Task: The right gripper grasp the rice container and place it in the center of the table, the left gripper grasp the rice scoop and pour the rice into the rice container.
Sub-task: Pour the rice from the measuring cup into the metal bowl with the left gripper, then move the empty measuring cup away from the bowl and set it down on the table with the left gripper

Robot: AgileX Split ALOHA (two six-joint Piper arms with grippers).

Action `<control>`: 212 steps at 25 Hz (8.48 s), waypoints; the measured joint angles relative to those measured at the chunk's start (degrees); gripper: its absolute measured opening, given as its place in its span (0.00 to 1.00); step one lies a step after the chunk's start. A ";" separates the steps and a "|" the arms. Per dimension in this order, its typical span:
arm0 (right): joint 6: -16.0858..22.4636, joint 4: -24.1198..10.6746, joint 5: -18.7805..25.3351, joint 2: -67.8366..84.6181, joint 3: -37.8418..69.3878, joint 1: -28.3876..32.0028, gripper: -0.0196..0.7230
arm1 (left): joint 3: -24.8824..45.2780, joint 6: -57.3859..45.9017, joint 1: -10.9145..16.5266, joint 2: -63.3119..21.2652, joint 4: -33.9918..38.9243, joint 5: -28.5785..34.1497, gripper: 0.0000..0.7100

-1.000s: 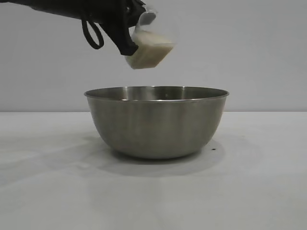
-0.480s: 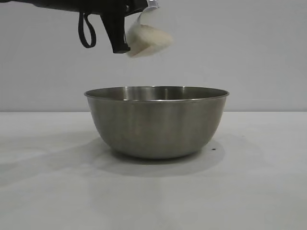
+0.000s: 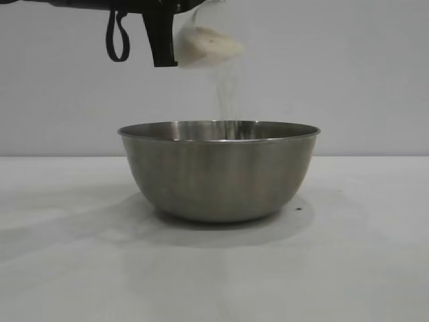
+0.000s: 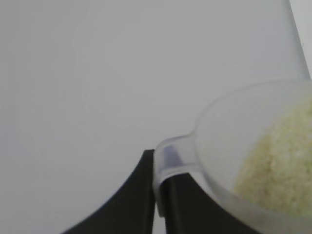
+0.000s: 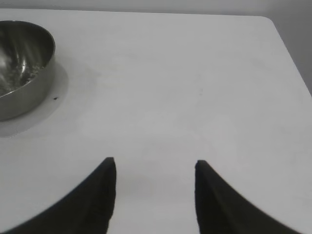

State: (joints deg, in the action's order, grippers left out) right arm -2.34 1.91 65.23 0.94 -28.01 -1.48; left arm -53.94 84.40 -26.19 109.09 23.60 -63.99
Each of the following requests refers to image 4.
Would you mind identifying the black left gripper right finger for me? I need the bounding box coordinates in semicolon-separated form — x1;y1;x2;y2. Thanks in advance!
164;172;249;234

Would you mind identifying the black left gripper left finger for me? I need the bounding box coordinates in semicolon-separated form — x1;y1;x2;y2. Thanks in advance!
59;148;156;234

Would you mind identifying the clear measuring cup with rice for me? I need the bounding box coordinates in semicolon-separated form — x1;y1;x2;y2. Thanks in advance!
153;78;312;234

